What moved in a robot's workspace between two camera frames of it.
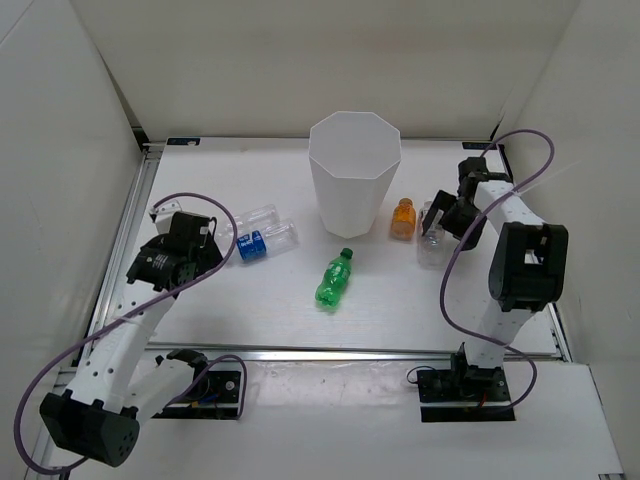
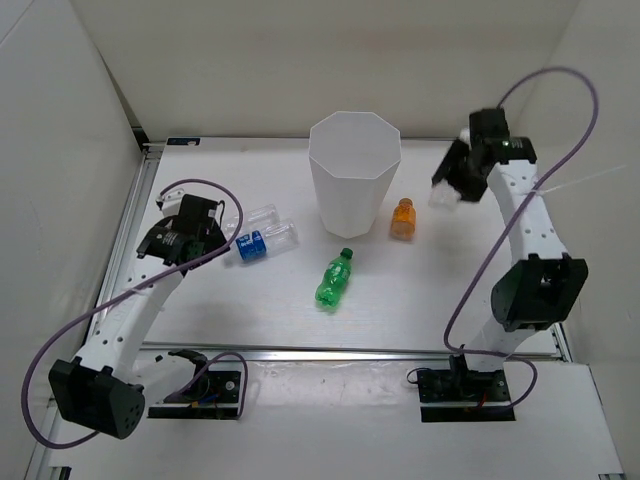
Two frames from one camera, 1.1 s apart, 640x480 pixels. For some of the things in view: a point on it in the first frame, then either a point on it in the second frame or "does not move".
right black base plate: (473, 384) does not move
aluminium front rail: (339, 351) does not move
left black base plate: (214, 395) does not move
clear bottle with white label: (431, 246) → (443, 195)
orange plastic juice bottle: (404, 220) does not move
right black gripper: (443, 201) → (471, 192)
